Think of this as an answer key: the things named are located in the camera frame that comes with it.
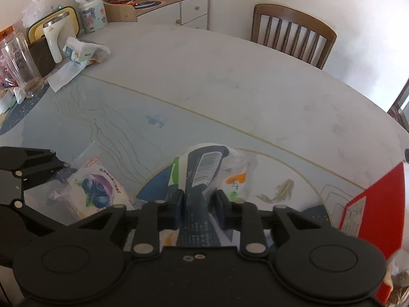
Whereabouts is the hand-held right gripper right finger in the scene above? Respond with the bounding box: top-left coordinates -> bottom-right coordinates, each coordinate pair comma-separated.
211,189 -> 324,259

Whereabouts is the patterned tissue pack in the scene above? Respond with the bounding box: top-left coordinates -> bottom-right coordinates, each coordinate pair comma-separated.
62,37 -> 112,65

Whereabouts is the clear glass jar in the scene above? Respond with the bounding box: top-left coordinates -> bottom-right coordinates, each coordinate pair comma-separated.
0,32 -> 45,99

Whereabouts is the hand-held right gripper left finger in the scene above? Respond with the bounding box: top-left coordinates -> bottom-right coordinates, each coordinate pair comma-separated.
77,189 -> 185,260

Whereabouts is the white sideboard cabinet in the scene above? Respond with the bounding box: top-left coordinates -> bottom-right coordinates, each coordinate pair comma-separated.
136,0 -> 212,31

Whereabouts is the round glass turntable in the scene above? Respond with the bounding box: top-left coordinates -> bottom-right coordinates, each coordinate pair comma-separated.
0,75 -> 368,232

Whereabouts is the clear plastic bag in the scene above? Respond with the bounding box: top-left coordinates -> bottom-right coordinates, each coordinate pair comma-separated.
21,0 -> 53,28

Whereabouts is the dark blue speckled mat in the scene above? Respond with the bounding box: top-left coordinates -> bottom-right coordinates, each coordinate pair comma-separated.
136,166 -> 332,231

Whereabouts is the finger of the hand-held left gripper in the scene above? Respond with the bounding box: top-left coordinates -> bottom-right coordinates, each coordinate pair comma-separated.
23,170 -> 71,191
0,146 -> 71,179

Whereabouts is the blueberry bread packet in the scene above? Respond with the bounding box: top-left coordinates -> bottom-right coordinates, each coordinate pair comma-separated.
48,156 -> 132,222

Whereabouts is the white navy wet wipes pack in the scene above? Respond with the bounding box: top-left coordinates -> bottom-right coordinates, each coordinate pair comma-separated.
164,144 -> 260,249

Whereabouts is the white electric kettle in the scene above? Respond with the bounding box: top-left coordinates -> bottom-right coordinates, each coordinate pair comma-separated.
42,19 -> 64,64

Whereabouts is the wooden tray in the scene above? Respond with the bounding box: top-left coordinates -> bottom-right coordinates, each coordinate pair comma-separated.
102,1 -> 139,23

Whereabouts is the white paper napkin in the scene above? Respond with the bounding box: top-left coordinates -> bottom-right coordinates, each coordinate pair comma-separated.
48,60 -> 89,93

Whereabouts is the wooden chair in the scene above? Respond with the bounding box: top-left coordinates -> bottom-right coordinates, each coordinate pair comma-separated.
250,4 -> 338,70
387,85 -> 409,133

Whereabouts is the brown leather block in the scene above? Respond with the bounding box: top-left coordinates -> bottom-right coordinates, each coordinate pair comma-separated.
28,37 -> 57,78

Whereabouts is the dark blue round placemat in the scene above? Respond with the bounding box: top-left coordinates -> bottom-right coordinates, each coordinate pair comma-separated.
0,86 -> 49,136

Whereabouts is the red cardboard box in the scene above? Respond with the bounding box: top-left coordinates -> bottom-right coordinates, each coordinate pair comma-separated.
338,161 -> 409,306

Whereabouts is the yellow-edged black tin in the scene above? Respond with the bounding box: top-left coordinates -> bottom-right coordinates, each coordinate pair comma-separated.
27,6 -> 81,44

